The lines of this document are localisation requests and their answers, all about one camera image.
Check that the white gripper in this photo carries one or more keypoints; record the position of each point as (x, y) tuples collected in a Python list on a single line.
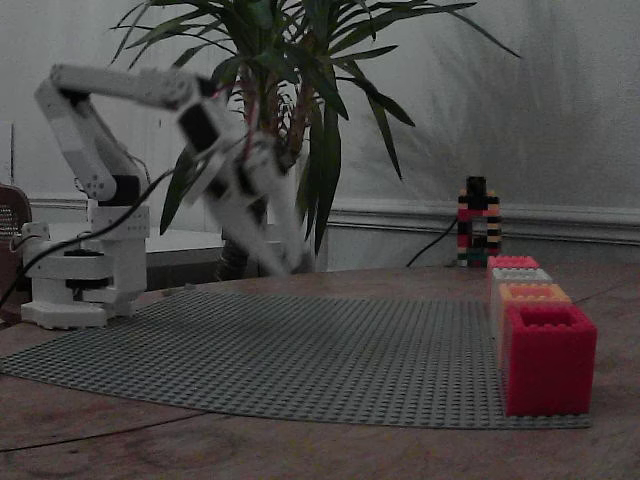
[(235, 192)]

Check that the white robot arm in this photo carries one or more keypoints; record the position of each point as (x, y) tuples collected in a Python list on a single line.
[(80, 145)]

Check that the grey Lego baseplate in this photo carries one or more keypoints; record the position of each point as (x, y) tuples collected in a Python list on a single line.
[(300, 360)]

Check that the striped Lego tower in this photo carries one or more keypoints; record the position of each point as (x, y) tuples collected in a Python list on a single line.
[(477, 220)]

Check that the red lego box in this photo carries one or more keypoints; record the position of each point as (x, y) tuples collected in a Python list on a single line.
[(550, 370), (512, 262)]

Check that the grey lego box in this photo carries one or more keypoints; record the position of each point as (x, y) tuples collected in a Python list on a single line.
[(521, 275)]

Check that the orange lego box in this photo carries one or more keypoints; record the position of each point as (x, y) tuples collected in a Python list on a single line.
[(535, 296)]

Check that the white low bench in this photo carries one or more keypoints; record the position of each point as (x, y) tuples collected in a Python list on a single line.
[(190, 245)]

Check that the green potted palm plant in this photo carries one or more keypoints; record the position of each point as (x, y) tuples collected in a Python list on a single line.
[(327, 150)]

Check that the brown wicker chair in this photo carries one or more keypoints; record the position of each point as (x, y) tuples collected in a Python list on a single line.
[(12, 235)]

